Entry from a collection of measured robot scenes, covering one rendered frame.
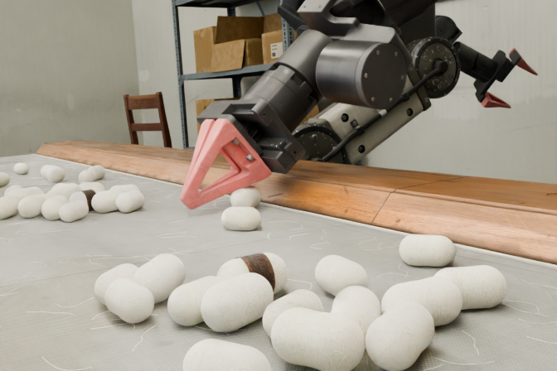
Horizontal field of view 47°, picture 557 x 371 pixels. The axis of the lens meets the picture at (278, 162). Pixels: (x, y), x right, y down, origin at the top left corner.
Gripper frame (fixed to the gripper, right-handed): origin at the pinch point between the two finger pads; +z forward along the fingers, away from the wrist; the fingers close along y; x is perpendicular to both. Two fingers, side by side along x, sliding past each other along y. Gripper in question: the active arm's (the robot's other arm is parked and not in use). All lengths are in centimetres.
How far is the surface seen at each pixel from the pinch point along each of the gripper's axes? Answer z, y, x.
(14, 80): -66, -462, 18
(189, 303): 9.1, 26.1, -7.1
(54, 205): 7.9, -8.4, -6.0
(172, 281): 8.5, 21.7, -6.4
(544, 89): -151, -105, 119
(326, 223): -3.9, 11.3, 5.3
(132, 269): 9.3, 19.5, -7.6
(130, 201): 3.1, -6.3, -1.7
